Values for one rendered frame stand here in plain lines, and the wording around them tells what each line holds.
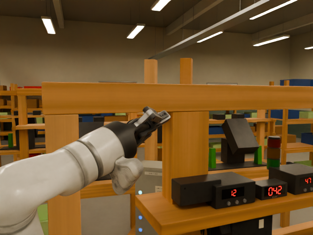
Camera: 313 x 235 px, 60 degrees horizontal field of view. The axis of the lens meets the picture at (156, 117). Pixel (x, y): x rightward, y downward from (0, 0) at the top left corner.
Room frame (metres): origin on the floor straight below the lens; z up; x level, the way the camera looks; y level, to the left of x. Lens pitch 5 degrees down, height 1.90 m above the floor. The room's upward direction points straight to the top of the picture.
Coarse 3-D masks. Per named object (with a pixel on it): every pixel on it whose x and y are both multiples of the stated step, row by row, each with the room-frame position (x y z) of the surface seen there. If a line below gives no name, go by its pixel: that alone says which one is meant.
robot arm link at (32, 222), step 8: (32, 216) 0.34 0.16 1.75; (24, 224) 0.33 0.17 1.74; (32, 224) 0.35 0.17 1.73; (40, 224) 0.36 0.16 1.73; (0, 232) 0.32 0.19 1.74; (8, 232) 0.32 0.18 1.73; (16, 232) 0.33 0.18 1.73; (24, 232) 0.34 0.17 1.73; (32, 232) 0.34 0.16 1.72; (40, 232) 0.35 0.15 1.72
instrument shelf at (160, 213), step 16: (160, 192) 0.99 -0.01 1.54; (144, 208) 0.87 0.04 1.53; (160, 208) 0.85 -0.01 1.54; (176, 208) 0.85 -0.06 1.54; (192, 208) 0.85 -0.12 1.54; (208, 208) 0.85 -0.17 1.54; (224, 208) 0.85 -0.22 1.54; (240, 208) 0.85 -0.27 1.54; (256, 208) 0.86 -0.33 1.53; (272, 208) 0.88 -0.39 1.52; (288, 208) 0.91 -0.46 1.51; (160, 224) 0.74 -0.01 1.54; (176, 224) 0.75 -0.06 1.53; (192, 224) 0.77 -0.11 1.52; (208, 224) 0.79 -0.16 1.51; (224, 224) 0.81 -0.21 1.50
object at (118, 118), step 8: (40, 88) 6.92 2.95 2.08; (16, 96) 7.10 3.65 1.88; (16, 104) 7.10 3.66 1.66; (32, 104) 6.87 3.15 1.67; (40, 120) 6.91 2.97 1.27; (88, 120) 7.23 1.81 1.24; (104, 120) 7.44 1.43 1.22; (112, 120) 7.45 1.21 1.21; (120, 120) 7.50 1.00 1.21; (40, 136) 7.28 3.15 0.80; (16, 160) 6.69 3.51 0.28
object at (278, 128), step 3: (276, 126) 10.12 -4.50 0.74; (279, 126) 10.16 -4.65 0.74; (276, 129) 10.12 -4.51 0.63; (279, 129) 10.16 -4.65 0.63; (276, 132) 10.12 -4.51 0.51; (279, 132) 10.17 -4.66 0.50; (276, 135) 9.86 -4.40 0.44; (279, 135) 9.86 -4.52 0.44; (288, 135) 9.86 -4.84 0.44; (291, 135) 9.86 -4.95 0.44; (294, 135) 9.90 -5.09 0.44; (288, 138) 9.79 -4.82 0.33; (291, 138) 9.84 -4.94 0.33; (294, 138) 9.90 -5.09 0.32; (288, 141) 9.79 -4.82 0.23; (291, 141) 9.84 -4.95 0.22; (294, 141) 9.90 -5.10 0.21
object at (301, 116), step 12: (288, 84) 5.36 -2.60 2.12; (300, 84) 5.51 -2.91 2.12; (312, 84) 5.63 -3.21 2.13; (312, 108) 6.14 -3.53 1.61; (288, 120) 5.38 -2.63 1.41; (300, 120) 5.41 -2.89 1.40; (312, 120) 5.49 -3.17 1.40; (312, 132) 6.10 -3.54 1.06; (288, 144) 5.82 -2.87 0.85; (300, 144) 5.82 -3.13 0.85; (312, 144) 5.73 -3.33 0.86; (312, 156) 6.09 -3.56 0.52
